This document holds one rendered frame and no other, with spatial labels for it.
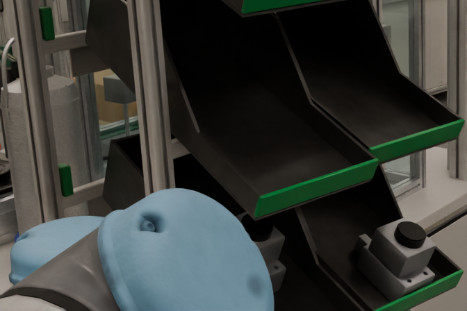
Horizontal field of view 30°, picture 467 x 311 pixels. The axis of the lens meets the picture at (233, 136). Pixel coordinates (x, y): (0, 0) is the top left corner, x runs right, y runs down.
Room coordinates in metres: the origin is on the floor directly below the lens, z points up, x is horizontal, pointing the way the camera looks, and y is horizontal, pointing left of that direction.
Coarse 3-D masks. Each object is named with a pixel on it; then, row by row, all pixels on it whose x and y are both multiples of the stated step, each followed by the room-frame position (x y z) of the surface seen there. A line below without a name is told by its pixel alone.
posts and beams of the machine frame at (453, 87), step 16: (464, 0) 2.09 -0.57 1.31; (464, 16) 2.09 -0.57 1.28; (464, 32) 2.09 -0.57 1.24; (464, 48) 2.09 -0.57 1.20; (464, 64) 2.09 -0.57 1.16; (464, 80) 2.09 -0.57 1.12; (464, 96) 2.09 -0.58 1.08; (464, 112) 2.09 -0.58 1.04; (464, 128) 2.09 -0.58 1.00; (464, 144) 2.09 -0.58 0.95; (464, 160) 2.09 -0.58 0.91; (464, 176) 2.09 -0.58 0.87
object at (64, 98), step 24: (48, 72) 1.51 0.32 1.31; (72, 96) 1.50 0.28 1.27; (24, 120) 1.46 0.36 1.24; (72, 120) 1.50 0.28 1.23; (24, 144) 1.46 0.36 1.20; (72, 144) 1.49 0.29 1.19; (24, 168) 1.47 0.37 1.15; (72, 168) 1.48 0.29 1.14; (24, 192) 1.47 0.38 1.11; (24, 216) 1.47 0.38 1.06; (72, 216) 1.48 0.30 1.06
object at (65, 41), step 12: (60, 36) 0.85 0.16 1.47; (72, 36) 0.86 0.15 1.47; (84, 36) 0.87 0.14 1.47; (48, 48) 0.84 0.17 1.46; (60, 48) 0.85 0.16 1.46; (72, 48) 0.86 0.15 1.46; (180, 144) 0.73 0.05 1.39; (180, 156) 0.73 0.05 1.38; (96, 180) 0.88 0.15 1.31; (84, 192) 0.86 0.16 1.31; (96, 192) 0.87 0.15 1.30; (72, 204) 0.84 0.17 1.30
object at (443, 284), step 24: (360, 192) 0.93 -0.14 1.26; (384, 192) 0.90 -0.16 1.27; (312, 216) 0.89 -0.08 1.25; (336, 216) 0.90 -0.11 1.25; (360, 216) 0.90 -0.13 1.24; (384, 216) 0.90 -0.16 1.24; (312, 240) 0.81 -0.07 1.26; (336, 240) 0.86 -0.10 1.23; (336, 264) 0.82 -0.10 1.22; (432, 264) 0.85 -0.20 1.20; (456, 264) 0.83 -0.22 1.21; (360, 288) 0.80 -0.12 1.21; (432, 288) 0.79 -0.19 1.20
